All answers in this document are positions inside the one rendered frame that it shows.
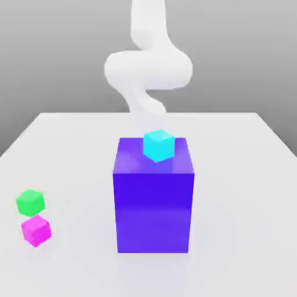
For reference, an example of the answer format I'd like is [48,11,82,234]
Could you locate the small cyan cube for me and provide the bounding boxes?
[143,129,175,163]

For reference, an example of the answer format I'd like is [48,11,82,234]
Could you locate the small green cube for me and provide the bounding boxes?
[15,189,46,218]

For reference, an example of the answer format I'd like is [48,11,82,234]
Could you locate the large purple box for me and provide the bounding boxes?
[113,137,195,254]

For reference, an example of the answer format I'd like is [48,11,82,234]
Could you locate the small magenta cube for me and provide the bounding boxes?
[21,214,52,248]

